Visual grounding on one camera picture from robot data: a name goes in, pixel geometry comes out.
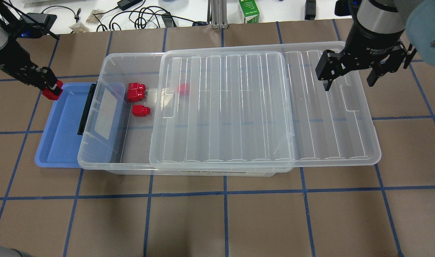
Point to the green white carton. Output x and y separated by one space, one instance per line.
249 11

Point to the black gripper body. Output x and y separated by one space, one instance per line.
13 58
368 47

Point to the clear plastic storage box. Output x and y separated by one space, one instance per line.
131 117

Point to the red block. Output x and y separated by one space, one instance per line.
136 92
51 95
140 110
184 89

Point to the aluminium frame post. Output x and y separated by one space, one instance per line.
217 14

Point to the snack bag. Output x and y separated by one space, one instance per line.
95 16
78 28

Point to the clear plastic box lid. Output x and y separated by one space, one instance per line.
331 128

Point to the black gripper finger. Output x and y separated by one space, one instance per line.
327 84
57 86
374 75

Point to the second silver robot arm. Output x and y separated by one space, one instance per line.
16 62

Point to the black power adapter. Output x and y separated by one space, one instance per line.
126 4

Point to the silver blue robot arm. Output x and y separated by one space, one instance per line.
415 19

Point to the blue plastic tray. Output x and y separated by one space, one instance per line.
60 142

